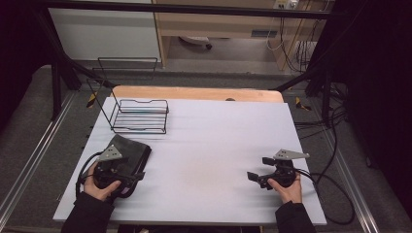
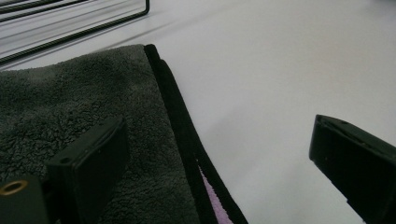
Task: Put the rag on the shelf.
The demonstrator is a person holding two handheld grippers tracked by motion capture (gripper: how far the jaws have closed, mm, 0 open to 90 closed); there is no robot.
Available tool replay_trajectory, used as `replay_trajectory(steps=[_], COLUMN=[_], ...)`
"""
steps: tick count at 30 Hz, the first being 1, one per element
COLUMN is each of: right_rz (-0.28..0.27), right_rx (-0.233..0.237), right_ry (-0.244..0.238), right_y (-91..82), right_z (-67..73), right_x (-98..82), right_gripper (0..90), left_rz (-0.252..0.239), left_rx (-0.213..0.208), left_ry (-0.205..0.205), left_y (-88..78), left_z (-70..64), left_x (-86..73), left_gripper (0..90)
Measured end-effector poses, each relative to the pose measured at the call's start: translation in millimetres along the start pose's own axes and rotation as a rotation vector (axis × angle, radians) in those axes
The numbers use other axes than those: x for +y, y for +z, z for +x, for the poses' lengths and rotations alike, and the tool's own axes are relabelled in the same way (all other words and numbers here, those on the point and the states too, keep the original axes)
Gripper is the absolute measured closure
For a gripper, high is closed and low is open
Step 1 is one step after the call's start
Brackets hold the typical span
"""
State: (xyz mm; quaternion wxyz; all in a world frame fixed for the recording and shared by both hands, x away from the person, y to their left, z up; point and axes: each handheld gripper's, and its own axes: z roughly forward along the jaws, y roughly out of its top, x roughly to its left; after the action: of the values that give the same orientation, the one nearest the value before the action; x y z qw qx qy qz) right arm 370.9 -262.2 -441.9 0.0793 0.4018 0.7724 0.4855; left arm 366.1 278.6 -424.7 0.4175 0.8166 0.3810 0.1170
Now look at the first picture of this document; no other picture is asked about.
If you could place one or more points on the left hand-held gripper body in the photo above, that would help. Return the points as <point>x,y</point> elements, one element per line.
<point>108,168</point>

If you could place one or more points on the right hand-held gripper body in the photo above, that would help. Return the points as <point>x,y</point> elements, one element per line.
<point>284,171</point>

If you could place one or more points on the dark grey towel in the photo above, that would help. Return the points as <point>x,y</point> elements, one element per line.
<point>136,152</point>

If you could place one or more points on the person's right hand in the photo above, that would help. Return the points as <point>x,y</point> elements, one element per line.
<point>290,193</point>

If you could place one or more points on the person's left hand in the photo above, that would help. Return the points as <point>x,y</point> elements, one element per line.
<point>97,191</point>

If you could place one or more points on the white foam board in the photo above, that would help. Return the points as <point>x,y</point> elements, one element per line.
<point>200,161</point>

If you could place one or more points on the yellow black tape strip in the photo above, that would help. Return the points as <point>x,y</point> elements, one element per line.
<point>302,104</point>
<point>92,99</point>

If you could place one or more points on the black metal stand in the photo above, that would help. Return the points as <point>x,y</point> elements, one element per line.
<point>327,84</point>
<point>56,87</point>

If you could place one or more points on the wooden table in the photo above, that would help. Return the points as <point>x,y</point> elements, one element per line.
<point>194,93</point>

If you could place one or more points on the white cabinet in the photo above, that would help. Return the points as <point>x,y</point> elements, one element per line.
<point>103,32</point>

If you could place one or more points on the white chair base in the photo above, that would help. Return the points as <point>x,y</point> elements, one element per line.
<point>194,40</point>

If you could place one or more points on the light wooden desk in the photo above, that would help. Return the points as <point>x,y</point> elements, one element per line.
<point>220,24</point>

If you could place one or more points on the white power strip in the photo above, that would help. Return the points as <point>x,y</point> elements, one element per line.
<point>285,4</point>

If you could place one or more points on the aluminium floor rail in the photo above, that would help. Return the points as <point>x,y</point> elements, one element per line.
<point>353,191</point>
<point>39,149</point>

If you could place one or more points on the black horizontal frame bar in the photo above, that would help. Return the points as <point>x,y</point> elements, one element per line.
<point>194,9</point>

